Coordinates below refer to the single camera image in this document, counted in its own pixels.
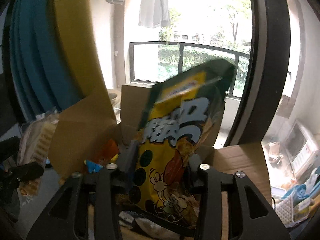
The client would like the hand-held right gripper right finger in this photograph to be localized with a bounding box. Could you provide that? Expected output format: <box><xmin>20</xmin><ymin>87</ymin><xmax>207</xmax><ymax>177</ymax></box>
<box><xmin>186</xmin><ymin>152</ymin><xmax>292</xmax><ymax>240</ymax></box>

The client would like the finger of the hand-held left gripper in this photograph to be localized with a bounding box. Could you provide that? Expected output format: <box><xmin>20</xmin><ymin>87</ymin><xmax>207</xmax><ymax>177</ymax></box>
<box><xmin>5</xmin><ymin>162</ymin><xmax>45</xmax><ymax>184</ymax></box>

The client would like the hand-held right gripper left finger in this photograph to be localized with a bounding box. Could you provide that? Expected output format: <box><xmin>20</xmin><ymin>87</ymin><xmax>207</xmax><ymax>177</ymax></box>
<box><xmin>26</xmin><ymin>140</ymin><xmax>140</xmax><ymax>240</ymax></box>

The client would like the orange snack bag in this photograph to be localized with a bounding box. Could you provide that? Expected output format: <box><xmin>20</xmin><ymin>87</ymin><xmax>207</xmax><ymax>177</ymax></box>
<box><xmin>94</xmin><ymin>139</ymin><xmax>120</xmax><ymax>167</ymax></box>

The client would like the blue white snack bag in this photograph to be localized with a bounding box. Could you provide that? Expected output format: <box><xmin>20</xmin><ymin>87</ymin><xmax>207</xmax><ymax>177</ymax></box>
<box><xmin>84</xmin><ymin>159</ymin><xmax>104</xmax><ymax>173</ymax></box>

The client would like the clear cracker packet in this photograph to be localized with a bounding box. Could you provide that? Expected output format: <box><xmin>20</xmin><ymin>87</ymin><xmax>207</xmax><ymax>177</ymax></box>
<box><xmin>19</xmin><ymin>114</ymin><xmax>60</xmax><ymax>198</ymax></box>

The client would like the brown cardboard box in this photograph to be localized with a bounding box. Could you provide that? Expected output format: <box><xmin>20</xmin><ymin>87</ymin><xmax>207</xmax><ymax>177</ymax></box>
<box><xmin>47</xmin><ymin>84</ymin><xmax>273</xmax><ymax>240</ymax></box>

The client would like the yellow green snack bag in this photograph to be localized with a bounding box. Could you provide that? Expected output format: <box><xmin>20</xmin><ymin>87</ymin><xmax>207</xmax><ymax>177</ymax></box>
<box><xmin>116</xmin><ymin>59</ymin><xmax>237</xmax><ymax>238</ymax></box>

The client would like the black snack packet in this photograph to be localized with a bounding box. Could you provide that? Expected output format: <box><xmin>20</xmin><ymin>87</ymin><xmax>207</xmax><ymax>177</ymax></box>
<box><xmin>119</xmin><ymin>210</ymin><xmax>180</xmax><ymax>240</ymax></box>

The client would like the white basket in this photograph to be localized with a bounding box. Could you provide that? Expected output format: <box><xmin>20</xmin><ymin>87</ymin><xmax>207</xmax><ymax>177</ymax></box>
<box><xmin>274</xmin><ymin>180</ymin><xmax>317</xmax><ymax>228</ymax></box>

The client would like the teal curtain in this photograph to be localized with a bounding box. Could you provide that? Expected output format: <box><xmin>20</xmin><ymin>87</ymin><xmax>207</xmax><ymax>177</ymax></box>
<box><xmin>10</xmin><ymin>0</ymin><xmax>83</xmax><ymax>120</ymax></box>

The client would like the white microwave oven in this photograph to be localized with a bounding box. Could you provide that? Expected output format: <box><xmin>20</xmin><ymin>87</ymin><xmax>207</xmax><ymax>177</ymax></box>
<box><xmin>285</xmin><ymin>120</ymin><xmax>320</xmax><ymax>178</ymax></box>

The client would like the black balcony railing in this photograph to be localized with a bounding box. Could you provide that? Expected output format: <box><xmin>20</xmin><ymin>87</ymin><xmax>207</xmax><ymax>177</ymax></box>
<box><xmin>129</xmin><ymin>41</ymin><xmax>250</xmax><ymax>98</ymax></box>

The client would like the yellow curtain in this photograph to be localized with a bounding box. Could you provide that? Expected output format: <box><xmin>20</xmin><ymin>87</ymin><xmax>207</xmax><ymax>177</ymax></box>
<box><xmin>54</xmin><ymin>0</ymin><xmax>110</xmax><ymax>110</ymax></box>

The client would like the white hanging shirt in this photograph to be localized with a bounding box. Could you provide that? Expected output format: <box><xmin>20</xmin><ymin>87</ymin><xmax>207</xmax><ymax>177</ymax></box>
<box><xmin>138</xmin><ymin>0</ymin><xmax>171</xmax><ymax>28</ymax></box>

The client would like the black window frame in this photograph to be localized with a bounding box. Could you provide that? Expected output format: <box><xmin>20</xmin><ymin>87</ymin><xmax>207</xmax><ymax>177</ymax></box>
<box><xmin>225</xmin><ymin>0</ymin><xmax>292</xmax><ymax>148</ymax></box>

